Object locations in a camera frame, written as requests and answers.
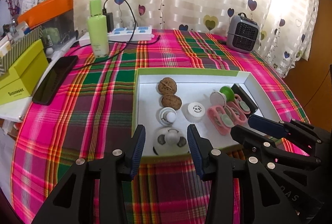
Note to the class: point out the black charger adapter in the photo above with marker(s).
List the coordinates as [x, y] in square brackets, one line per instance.
[110, 21]

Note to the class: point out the orange tray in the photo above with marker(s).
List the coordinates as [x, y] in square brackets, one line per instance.
[46, 8]

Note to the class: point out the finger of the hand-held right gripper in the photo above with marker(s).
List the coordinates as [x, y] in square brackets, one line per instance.
[264, 125]
[249, 137]

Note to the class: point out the brown walnut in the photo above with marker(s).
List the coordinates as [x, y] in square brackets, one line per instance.
[171, 102]
[168, 86]

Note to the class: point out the pink hook clip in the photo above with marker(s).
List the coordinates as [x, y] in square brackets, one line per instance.
[234, 116]

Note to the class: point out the green white cardboard box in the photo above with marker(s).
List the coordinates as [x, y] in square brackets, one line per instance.
[147, 109]

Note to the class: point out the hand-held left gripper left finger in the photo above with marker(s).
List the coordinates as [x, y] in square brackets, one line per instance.
[138, 147]

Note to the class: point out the striped green white box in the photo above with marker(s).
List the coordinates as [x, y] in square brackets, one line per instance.
[23, 45]

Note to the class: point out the light green bottle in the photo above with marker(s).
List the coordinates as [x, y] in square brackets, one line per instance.
[98, 32]

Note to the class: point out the grey fan heater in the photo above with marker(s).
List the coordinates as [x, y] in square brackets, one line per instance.
[243, 34]

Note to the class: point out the green white spool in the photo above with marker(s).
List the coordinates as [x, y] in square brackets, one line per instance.
[227, 94]

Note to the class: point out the white blue power strip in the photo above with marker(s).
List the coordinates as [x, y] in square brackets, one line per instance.
[124, 34]

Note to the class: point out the small white ball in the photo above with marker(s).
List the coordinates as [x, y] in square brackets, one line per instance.
[49, 51]

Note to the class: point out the yellow-green cardboard box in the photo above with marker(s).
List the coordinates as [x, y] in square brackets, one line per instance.
[23, 76]

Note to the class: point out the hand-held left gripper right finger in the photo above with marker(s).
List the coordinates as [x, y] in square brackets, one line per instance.
[193, 152]

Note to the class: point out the black smartphone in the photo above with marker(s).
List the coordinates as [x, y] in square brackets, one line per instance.
[54, 81]

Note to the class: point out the pink green plaid tablecloth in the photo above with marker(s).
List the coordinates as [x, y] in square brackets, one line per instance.
[90, 122]

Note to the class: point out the white ribbed cap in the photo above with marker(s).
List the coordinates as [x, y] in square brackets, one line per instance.
[194, 112]

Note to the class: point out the pink clip with green pad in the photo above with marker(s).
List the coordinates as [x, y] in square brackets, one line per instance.
[243, 107]
[217, 124]

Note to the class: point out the black rectangular device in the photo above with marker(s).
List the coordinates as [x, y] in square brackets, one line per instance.
[246, 95]

